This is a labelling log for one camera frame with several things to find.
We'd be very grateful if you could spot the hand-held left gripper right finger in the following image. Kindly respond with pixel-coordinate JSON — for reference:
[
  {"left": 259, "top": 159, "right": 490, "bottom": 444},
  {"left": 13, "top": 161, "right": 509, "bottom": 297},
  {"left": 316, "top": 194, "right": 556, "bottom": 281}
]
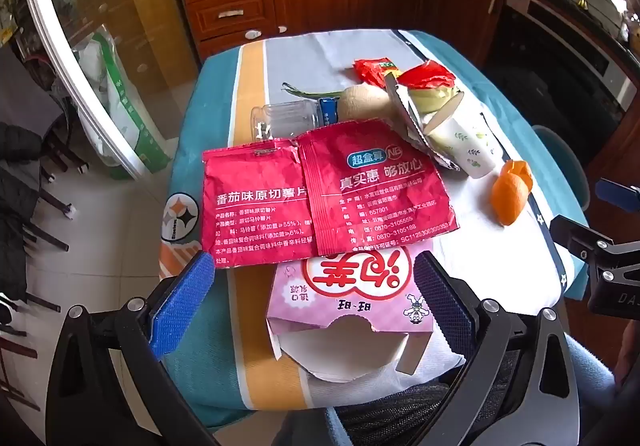
[{"left": 413, "top": 250, "right": 581, "bottom": 446}]

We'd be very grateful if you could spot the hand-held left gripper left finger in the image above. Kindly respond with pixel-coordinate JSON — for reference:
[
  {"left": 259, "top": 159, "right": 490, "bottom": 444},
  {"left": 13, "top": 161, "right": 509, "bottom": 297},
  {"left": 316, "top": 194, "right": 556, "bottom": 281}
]
[{"left": 46, "top": 250, "right": 221, "bottom": 446}]

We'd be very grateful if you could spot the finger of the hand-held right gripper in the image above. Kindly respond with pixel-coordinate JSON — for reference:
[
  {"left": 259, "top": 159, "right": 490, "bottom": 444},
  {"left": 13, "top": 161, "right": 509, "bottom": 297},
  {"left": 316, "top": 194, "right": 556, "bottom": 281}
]
[
  {"left": 596, "top": 177, "right": 640, "bottom": 213},
  {"left": 549, "top": 215, "right": 640, "bottom": 277}
]

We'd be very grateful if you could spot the teal round bin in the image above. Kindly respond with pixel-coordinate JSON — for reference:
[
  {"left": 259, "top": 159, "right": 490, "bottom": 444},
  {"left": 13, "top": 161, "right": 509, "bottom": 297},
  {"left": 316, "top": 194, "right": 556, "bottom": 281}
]
[{"left": 531, "top": 124, "right": 591, "bottom": 213}]

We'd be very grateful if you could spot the orange peel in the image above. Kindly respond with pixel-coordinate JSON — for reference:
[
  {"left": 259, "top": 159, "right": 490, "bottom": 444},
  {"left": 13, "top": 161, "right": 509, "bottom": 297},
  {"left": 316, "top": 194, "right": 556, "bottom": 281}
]
[{"left": 490, "top": 159, "right": 534, "bottom": 227}]

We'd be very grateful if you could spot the pink snack box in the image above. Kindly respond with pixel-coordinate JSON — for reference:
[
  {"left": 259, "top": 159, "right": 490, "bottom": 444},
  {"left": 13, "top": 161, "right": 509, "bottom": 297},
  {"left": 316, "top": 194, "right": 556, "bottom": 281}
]
[{"left": 266, "top": 246, "right": 435, "bottom": 379}]

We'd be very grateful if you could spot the red chip packet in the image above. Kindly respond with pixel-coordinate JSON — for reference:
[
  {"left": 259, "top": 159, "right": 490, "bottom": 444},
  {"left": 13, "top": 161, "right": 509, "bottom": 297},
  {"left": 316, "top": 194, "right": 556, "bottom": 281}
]
[{"left": 201, "top": 118, "right": 460, "bottom": 269}]

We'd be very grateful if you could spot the leaf print paper cup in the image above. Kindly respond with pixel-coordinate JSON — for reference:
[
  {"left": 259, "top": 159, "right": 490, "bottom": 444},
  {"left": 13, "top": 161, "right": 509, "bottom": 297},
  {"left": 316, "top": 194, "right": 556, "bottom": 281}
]
[{"left": 425, "top": 93, "right": 503, "bottom": 178}]

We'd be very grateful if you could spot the silver foil packet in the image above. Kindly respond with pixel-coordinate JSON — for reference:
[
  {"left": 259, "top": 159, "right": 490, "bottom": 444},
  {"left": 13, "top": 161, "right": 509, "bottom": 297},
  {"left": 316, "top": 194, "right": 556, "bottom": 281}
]
[{"left": 384, "top": 73, "right": 461, "bottom": 172}]

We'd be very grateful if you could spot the clear plastic bottle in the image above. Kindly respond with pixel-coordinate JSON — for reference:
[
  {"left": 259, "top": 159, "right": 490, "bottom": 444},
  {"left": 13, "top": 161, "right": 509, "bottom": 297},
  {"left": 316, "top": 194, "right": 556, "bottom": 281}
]
[{"left": 250, "top": 97, "right": 343, "bottom": 143}]

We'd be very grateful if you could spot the red plastic bag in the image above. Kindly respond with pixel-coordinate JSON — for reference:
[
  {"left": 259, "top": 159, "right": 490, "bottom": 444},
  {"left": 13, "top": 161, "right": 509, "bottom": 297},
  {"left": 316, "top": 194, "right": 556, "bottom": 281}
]
[{"left": 397, "top": 60, "right": 457, "bottom": 89}]

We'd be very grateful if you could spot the small red wrapper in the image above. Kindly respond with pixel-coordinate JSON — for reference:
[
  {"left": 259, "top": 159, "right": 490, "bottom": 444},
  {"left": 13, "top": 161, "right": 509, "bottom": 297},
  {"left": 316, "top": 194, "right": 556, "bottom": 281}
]
[{"left": 353, "top": 58, "right": 401, "bottom": 87}]

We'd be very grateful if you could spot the person's jeans leg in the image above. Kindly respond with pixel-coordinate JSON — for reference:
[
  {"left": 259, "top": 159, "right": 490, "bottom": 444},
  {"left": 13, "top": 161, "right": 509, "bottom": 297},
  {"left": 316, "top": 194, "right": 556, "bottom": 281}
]
[{"left": 565, "top": 336, "right": 617, "bottom": 427}]

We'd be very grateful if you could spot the black mesh chair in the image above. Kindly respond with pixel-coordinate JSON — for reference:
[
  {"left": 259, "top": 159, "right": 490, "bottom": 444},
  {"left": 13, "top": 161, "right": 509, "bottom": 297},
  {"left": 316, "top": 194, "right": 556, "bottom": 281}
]
[{"left": 335, "top": 351, "right": 521, "bottom": 446}]

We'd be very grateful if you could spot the black built-in oven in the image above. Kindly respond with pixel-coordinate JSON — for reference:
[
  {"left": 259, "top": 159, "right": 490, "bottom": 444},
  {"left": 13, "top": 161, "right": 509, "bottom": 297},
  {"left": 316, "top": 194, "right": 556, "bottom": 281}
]
[{"left": 482, "top": 0, "right": 640, "bottom": 162}]

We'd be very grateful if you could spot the striped teal white tablecloth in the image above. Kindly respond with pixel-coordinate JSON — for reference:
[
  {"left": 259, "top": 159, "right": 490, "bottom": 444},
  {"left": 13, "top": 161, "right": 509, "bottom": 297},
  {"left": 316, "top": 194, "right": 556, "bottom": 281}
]
[{"left": 159, "top": 28, "right": 591, "bottom": 432}]

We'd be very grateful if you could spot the green white sack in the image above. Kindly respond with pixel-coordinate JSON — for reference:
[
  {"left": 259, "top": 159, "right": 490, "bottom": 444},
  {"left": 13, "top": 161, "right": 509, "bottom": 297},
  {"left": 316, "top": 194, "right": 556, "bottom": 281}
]
[{"left": 72, "top": 23, "right": 173, "bottom": 179}]

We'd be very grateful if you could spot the thin green leaf strip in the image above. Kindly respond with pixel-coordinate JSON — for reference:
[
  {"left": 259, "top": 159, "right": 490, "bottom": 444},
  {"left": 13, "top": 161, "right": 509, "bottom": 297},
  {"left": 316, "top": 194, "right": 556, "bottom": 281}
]
[{"left": 281, "top": 82, "right": 346, "bottom": 99}]

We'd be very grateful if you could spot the glass sliding door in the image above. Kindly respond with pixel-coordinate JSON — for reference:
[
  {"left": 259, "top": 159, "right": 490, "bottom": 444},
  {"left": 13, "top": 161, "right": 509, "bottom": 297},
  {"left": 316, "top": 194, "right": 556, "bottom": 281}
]
[{"left": 20, "top": 0, "right": 201, "bottom": 182}]

